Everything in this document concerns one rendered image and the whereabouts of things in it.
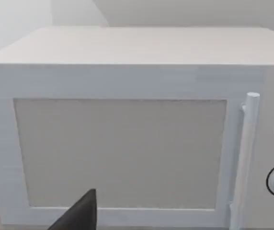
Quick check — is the pale microwave door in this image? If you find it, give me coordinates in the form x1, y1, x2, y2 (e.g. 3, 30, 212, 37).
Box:
0, 69, 266, 230

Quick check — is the pale microwave door handle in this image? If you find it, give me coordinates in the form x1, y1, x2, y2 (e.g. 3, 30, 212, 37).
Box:
228, 92, 260, 230

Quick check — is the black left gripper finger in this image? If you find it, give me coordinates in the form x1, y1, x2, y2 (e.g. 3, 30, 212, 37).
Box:
47, 188, 98, 230

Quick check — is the pale microwave oven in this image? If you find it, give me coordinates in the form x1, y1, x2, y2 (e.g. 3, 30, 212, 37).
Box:
0, 26, 274, 230

